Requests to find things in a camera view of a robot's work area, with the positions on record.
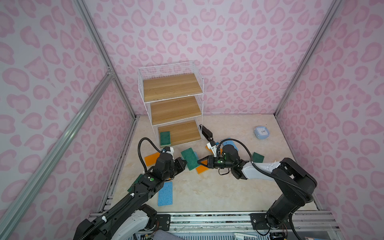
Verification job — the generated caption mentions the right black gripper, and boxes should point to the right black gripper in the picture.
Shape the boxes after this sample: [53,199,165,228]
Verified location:
[197,155,234,170]

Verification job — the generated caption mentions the green sponge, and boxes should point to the green sponge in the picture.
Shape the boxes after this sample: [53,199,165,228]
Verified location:
[127,174,143,193]
[160,131,172,148]
[181,148,199,171]
[252,152,265,163]

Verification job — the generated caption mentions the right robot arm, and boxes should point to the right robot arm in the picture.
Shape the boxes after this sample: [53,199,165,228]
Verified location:
[197,139,318,229]

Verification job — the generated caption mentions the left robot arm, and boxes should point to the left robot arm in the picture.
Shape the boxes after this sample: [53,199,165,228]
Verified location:
[74,138,187,240]

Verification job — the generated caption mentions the orange sponge centre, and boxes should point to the orange sponge centre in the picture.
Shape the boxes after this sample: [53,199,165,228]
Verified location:
[196,165,209,174]

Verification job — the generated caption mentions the black stapler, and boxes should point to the black stapler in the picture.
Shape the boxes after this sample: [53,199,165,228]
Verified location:
[200,125,214,142]

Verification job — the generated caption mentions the orange sponge far left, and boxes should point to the orange sponge far left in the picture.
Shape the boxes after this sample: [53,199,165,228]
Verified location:
[144,152,160,167]

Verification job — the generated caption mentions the blue sponge near front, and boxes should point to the blue sponge near front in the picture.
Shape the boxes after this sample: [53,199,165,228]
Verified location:
[158,182,173,207]

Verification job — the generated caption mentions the light blue round container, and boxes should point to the light blue round container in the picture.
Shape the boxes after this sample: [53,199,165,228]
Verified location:
[254,126,270,140]

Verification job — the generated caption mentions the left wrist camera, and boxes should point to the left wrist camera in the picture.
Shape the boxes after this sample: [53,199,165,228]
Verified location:
[162,146,174,155]

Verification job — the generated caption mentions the white wire wooden shelf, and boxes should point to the white wire wooden shelf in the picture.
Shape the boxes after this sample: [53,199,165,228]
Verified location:
[138,61,204,146]

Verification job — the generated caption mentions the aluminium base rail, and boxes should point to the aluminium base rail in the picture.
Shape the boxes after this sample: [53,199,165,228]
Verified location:
[89,209,343,240]

